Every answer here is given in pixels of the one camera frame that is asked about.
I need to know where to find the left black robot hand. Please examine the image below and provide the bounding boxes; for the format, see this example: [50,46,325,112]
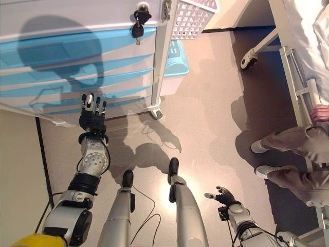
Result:
[78,94,108,137]

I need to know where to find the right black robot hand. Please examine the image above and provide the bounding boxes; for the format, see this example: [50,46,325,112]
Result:
[204,186,236,206]

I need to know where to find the deep drawer with blue handle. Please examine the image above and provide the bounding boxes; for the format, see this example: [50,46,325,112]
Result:
[0,68,154,100]

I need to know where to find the yellow robot shoulder pad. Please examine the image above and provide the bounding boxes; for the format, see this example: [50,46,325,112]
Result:
[10,233,65,247]

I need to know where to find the right silver robot leg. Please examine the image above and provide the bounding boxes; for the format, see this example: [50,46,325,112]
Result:
[167,157,209,247]

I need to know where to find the silver robot leg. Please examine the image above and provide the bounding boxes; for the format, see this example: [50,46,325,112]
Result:
[97,169,136,247]
[167,157,209,247]

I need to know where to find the white plastic tray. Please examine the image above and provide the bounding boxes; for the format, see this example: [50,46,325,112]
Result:
[0,86,152,121]

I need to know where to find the person in khaki trousers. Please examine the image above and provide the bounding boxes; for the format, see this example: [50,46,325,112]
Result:
[250,104,329,206]

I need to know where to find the left silver robot leg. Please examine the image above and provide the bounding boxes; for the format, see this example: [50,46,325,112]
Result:
[97,169,136,247]

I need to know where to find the white bin with blue lid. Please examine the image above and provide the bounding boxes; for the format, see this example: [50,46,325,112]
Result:
[159,40,190,97]

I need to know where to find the black keys in lock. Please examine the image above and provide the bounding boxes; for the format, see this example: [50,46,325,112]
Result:
[131,9,152,46]

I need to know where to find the white medical trolley cart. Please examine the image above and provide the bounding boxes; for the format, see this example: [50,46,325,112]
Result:
[0,0,173,127]

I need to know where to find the silver trolley latch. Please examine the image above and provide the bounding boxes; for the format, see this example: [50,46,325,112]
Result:
[161,0,172,21]

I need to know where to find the white perforated plastic basket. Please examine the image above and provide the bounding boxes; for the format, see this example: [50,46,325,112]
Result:
[171,0,219,41]

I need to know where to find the white bed mattress sheet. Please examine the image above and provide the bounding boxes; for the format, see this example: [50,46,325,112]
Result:
[282,0,329,97]

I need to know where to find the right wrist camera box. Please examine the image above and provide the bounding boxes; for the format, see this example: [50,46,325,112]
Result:
[217,205,229,222]

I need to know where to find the thin cable on floor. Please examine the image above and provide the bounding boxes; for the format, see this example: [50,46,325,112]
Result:
[130,185,161,247]

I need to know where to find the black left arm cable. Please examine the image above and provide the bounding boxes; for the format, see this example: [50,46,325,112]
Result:
[34,191,56,234]

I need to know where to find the white hospital bed frame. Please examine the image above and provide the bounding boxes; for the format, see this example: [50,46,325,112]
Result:
[240,0,329,242]

